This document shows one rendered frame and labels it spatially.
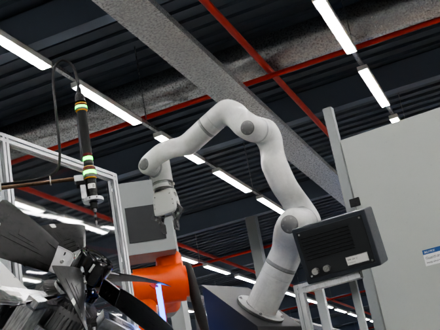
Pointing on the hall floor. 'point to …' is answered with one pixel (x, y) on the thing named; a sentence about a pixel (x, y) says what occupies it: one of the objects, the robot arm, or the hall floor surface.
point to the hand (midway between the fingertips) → (169, 227)
